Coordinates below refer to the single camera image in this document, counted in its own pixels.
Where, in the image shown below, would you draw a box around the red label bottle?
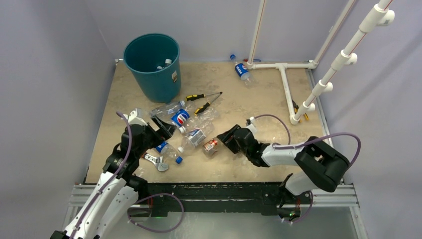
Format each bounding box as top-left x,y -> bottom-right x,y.
202,137 -> 227,158

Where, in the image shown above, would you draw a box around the far Pepsi bottle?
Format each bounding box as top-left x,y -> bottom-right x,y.
229,54 -> 256,87

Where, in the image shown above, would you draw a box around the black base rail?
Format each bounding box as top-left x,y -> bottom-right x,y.
126,182 -> 302,221

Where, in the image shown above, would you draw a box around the white PVC pipe frame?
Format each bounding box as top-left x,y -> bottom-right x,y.
246,0 -> 395,125

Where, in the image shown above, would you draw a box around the yellow tool by pipe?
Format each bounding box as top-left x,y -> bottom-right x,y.
292,100 -> 310,122

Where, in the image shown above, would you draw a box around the clear bottle by bin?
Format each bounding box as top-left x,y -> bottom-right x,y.
150,101 -> 186,120

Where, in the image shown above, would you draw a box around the loose blue bottle cap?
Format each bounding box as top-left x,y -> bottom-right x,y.
175,157 -> 183,164

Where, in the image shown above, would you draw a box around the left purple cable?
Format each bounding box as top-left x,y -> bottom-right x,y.
67,111 -> 185,239

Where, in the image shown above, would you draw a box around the white label crushed bottle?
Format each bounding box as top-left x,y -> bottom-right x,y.
177,128 -> 212,155

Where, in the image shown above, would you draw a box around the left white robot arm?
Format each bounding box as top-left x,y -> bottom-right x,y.
51,111 -> 176,239

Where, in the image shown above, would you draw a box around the centre Pepsi bottle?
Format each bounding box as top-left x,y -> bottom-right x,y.
170,109 -> 191,133

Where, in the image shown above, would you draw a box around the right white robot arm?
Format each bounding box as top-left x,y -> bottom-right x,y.
217,124 -> 351,203

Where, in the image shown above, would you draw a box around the near Pepsi bottle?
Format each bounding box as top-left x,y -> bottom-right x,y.
155,141 -> 180,162

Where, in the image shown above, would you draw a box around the teal plastic bin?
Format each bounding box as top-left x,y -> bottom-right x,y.
123,33 -> 182,103

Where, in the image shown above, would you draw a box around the pepsi bottle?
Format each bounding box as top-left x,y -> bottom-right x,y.
170,109 -> 191,133
155,141 -> 180,162
229,54 -> 256,87

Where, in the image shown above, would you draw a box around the silver adjustable wrench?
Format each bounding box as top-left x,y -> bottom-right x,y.
143,153 -> 169,172

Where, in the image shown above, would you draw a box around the yellow black pliers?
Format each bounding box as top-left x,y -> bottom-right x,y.
185,92 -> 223,115

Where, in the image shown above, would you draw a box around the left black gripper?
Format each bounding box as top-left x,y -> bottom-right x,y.
136,115 -> 176,157

